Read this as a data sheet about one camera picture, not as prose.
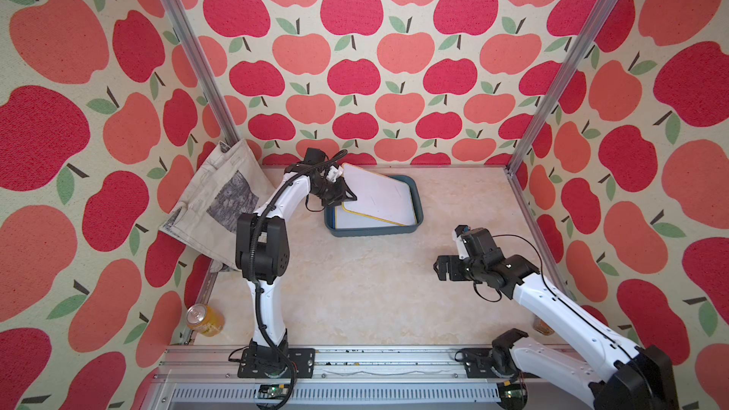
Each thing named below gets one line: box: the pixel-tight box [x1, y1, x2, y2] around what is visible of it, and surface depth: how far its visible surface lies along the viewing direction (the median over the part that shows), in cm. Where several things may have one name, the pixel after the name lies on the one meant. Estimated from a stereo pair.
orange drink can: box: [186, 303, 225, 337], surface depth 74 cm
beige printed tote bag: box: [159, 138, 276, 272], surface depth 86 cm
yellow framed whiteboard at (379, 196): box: [341, 163, 417, 226], surface depth 106 cm
